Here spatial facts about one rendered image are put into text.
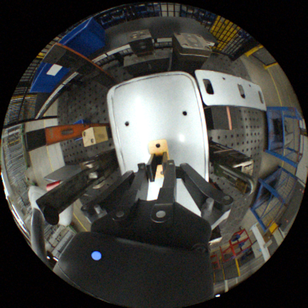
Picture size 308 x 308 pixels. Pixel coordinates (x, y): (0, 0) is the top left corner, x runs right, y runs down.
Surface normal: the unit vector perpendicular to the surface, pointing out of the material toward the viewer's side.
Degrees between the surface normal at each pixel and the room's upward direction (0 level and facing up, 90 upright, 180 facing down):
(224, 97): 0
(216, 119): 0
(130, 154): 0
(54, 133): 90
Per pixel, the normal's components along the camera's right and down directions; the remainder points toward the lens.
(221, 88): -0.09, 0.26
